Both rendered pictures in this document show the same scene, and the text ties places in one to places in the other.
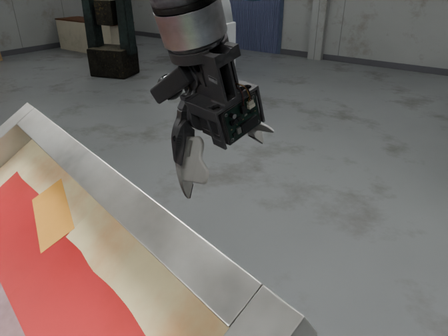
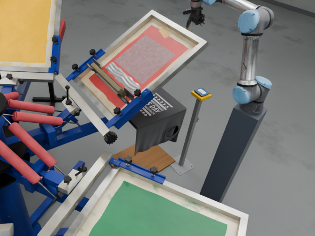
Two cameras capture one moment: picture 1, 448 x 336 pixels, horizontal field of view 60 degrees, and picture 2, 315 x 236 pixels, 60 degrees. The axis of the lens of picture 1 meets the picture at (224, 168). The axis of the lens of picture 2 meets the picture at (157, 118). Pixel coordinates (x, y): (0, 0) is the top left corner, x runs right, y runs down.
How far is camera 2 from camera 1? 1.58 m
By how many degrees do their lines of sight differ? 12
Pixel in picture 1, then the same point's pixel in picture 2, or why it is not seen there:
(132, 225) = (184, 33)
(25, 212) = (157, 32)
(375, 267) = (231, 98)
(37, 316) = (167, 46)
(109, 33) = not seen: outside the picture
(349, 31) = not seen: outside the picture
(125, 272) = (181, 40)
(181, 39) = (194, 5)
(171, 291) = (189, 42)
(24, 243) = (160, 37)
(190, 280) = (194, 39)
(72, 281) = (172, 41)
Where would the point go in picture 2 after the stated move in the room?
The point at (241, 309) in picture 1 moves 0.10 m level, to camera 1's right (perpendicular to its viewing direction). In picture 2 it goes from (200, 41) to (215, 43)
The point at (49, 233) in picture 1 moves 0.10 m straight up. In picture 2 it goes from (165, 35) to (167, 21)
